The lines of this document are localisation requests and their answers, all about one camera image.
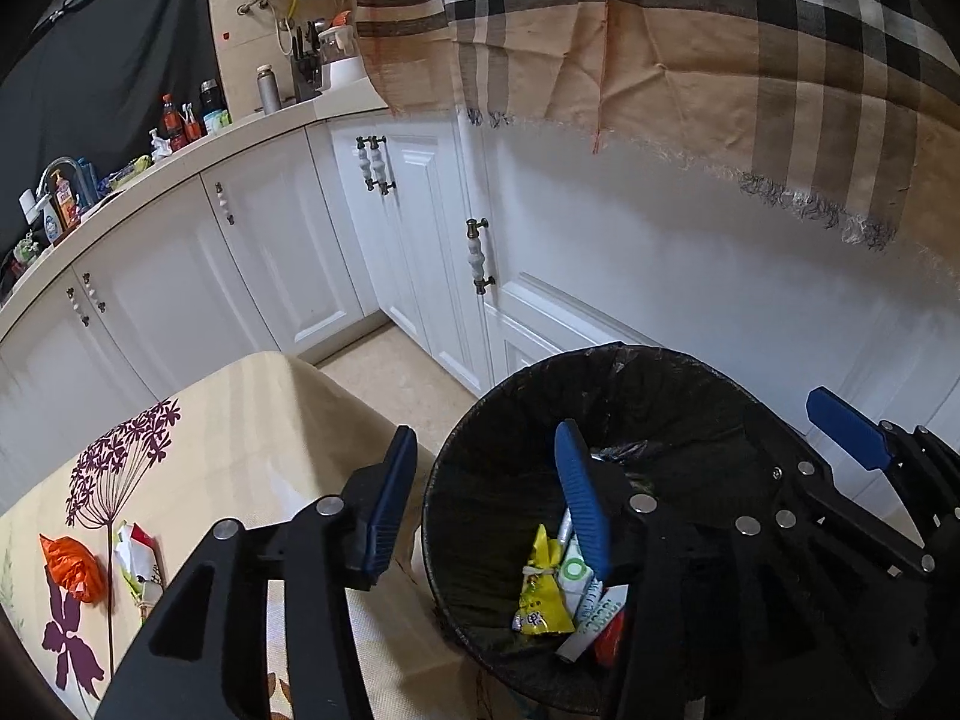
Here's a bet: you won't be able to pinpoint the white and green paper wrapper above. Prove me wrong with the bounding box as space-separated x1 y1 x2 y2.
556 510 593 593

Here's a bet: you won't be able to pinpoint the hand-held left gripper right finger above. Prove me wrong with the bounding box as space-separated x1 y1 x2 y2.
553 420 893 720

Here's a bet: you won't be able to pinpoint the white kitchen cabinets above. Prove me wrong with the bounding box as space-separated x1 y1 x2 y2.
0 109 960 511

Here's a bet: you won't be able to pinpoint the plaid cloth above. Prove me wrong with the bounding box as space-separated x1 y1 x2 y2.
352 0 960 252

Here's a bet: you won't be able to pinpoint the glass jar with orange lid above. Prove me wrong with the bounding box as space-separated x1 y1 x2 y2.
319 11 368 87

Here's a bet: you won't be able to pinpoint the dark jar with lid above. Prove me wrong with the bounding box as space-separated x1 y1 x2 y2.
199 79 230 132

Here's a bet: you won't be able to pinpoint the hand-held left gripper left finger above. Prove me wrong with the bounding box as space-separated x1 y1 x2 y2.
94 425 419 720

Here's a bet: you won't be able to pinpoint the tall red sauce bottle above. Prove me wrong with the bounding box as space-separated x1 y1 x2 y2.
161 94 188 152

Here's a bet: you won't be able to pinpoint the yellow snack wrapper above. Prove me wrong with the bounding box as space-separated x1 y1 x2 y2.
511 523 577 635

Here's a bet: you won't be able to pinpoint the black waste bin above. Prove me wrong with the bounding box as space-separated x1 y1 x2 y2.
420 343 833 717

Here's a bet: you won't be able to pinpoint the black knife block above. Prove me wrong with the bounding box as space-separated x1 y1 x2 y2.
289 24 325 102

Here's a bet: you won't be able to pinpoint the orange plastic bag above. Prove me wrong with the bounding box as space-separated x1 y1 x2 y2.
39 534 110 605

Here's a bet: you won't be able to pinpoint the orange soap bottle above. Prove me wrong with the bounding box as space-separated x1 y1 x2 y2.
51 169 82 233

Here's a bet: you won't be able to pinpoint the metal faucet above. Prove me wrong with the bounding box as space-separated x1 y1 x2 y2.
41 157 95 207

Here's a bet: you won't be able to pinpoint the floral tablecloth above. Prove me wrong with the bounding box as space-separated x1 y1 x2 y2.
0 351 481 720

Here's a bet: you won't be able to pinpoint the white and teal tube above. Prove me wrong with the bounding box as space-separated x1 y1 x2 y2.
555 577 629 665

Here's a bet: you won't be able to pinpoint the twisted green and white wrapper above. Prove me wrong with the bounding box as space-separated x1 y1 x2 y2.
112 521 166 627

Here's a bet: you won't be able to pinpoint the white pump bottle blue label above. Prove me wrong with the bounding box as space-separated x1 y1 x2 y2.
19 191 65 245

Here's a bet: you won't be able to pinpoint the green and yellow packets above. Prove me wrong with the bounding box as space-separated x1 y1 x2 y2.
105 156 155 188

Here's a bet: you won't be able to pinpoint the black curtain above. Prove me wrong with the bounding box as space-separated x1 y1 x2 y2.
0 0 226 241

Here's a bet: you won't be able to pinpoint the beige kitchen countertop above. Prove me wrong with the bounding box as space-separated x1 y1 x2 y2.
0 75 391 346

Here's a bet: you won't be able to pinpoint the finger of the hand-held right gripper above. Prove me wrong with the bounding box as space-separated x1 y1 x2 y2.
807 386 960 541
750 409 938 580

